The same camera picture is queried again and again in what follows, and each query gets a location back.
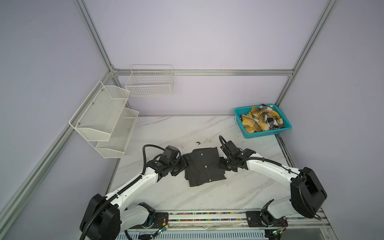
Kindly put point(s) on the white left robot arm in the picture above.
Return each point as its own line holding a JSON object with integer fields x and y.
{"x": 126, "y": 198}

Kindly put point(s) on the teal plastic basket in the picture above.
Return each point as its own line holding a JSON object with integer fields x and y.
{"x": 245, "y": 110}

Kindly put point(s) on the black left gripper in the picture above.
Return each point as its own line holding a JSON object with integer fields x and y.
{"x": 184, "y": 163}

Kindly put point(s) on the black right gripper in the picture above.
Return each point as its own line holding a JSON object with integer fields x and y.
{"x": 221, "y": 165}

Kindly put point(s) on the dark grey pinstriped shirt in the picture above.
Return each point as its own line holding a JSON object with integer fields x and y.
{"x": 203, "y": 167}

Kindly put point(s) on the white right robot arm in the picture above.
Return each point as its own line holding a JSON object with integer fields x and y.
{"x": 306, "y": 193}

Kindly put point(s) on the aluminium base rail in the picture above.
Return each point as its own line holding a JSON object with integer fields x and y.
{"x": 228, "y": 225}

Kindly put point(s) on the aluminium frame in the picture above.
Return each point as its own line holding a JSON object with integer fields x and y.
{"x": 22, "y": 197}

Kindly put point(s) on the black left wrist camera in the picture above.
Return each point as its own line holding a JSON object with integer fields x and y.
{"x": 170, "y": 155}

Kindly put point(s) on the white wire wall basket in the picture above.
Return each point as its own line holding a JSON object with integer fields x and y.
{"x": 150, "y": 80}

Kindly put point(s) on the yellow plaid shirt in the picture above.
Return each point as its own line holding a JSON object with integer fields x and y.
{"x": 261, "y": 119}

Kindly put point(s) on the white mesh two-tier shelf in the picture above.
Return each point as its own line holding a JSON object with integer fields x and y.
{"x": 105, "y": 121}

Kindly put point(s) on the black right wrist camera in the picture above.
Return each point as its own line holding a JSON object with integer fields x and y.
{"x": 231, "y": 147}

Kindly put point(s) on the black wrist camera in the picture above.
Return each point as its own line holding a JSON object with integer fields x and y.
{"x": 231, "y": 147}
{"x": 170, "y": 155}

